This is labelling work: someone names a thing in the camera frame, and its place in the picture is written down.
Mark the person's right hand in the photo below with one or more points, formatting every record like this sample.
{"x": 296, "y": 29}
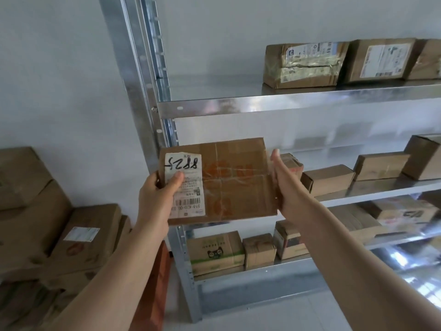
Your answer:
{"x": 291, "y": 189}

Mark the person's left hand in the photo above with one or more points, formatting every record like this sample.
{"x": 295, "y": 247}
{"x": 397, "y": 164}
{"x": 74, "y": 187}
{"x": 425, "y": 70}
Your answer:
{"x": 153, "y": 210}

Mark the box labelled 5288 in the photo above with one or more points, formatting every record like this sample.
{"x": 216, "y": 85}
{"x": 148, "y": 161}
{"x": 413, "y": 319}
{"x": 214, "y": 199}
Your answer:
{"x": 237, "y": 189}

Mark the stack of cartons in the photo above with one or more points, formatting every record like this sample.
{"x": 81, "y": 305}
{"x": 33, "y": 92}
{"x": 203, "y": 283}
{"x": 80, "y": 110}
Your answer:
{"x": 93, "y": 248}

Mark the metal shelving rack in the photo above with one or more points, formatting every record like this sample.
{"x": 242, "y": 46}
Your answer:
{"x": 275, "y": 99}

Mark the boxes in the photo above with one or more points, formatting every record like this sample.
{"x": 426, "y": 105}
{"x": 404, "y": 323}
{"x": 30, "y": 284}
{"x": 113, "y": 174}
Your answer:
{"x": 380, "y": 165}

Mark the small tape-wrapped cardboard box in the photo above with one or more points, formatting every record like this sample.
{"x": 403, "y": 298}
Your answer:
{"x": 274, "y": 65}

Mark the box labelled 507 N705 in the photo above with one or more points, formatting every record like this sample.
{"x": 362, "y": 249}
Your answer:
{"x": 355, "y": 62}

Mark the long box red print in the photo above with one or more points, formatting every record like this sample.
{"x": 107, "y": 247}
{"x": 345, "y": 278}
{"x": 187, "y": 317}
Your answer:
{"x": 427, "y": 62}

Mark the person's left forearm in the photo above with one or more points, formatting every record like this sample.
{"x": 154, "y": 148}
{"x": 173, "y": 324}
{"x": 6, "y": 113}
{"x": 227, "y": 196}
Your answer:
{"x": 110, "y": 282}

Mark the person's right forearm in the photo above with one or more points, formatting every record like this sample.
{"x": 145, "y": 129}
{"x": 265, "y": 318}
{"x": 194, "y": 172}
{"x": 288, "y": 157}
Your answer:
{"x": 361, "y": 261}

